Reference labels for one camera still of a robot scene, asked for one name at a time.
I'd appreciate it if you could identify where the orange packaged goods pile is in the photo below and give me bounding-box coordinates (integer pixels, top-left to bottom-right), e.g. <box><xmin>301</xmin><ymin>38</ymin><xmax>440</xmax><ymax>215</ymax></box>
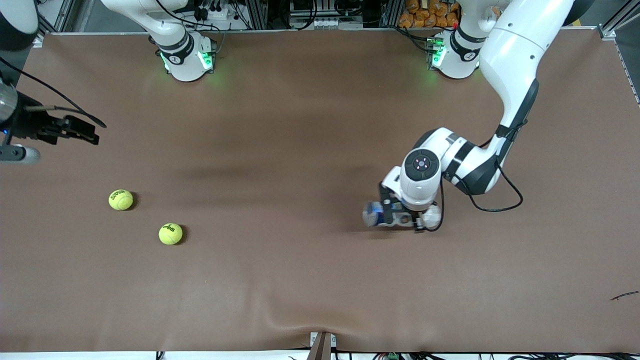
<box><xmin>398</xmin><ymin>0</ymin><xmax>460</xmax><ymax>29</ymax></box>

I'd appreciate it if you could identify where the yellow Wilson print tennis ball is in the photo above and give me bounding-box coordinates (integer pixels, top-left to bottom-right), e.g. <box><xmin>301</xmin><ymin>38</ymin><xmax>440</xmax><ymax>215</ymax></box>
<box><xmin>158</xmin><ymin>222</ymin><xmax>184</xmax><ymax>246</ymax></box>

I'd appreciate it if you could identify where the white electronics unit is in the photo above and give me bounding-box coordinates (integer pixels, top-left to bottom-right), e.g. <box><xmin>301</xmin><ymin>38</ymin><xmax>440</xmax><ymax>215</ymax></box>
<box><xmin>289</xmin><ymin>15</ymin><xmax>365</xmax><ymax>31</ymax></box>

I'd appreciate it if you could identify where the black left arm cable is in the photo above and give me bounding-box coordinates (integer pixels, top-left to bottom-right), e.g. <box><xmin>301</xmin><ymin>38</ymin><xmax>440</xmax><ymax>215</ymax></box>
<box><xmin>425</xmin><ymin>120</ymin><xmax>524</xmax><ymax>233</ymax></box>

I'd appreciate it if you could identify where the aluminium frame post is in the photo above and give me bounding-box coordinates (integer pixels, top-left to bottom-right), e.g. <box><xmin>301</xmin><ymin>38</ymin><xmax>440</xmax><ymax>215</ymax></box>
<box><xmin>600</xmin><ymin>0</ymin><xmax>640</xmax><ymax>41</ymax></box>
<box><xmin>243</xmin><ymin>0</ymin><xmax>269</xmax><ymax>31</ymax></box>
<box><xmin>378</xmin><ymin>0</ymin><xmax>401</xmax><ymax>28</ymax></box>

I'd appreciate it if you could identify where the yellow Roland Garros tennis ball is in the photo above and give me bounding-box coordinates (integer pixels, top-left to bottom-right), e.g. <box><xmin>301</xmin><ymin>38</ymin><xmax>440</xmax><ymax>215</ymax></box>
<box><xmin>108</xmin><ymin>189</ymin><xmax>134</xmax><ymax>211</ymax></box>

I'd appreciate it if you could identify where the aluminium table side rail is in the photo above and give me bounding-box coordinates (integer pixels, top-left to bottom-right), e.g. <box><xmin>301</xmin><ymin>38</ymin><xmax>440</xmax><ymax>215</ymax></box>
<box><xmin>616</xmin><ymin>37</ymin><xmax>640</xmax><ymax>106</ymax></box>

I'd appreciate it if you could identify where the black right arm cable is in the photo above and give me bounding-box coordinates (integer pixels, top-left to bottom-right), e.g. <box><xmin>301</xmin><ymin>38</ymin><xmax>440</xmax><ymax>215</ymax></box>
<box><xmin>0</xmin><ymin>56</ymin><xmax>107</xmax><ymax>129</ymax></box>

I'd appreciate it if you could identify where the brown table mat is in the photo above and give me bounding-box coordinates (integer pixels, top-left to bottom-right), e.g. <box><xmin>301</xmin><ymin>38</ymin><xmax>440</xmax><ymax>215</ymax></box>
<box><xmin>0</xmin><ymin>27</ymin><xmax>640</xmax><ymax>354</ymax></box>

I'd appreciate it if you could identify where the brown grey mounting bracket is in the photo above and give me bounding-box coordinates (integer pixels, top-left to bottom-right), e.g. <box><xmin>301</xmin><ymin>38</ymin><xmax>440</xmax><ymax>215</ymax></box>
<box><xmin>309</xmin><ymin>331</ymin><xmax>337</xmax><ymax>360</ymax></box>

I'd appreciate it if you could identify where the silver blue ball can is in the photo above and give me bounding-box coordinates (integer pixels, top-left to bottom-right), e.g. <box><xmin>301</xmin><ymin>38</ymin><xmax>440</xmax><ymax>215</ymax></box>
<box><xmin>362</xmin><ymin>199</ymin><xmax>443</xmax><ymax>231</ymax></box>

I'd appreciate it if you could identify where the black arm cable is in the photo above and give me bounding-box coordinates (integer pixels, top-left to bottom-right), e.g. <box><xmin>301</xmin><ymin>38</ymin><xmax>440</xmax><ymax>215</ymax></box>
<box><xmin>425</xmin><ymin>120</ymin><xmax>524</xmax><ymax>233</ymax></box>
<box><xmin>0</xmin><ymin>56</ymin><xmax>107</xmax><ymax>129</ymax></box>

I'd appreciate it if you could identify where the white power strip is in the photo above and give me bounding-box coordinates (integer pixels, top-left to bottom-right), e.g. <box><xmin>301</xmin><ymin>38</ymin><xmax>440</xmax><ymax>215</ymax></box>
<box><xmin>192</xmin><ymin>0</ymin><xmax>232</xmax><ymax>22</ymax></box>

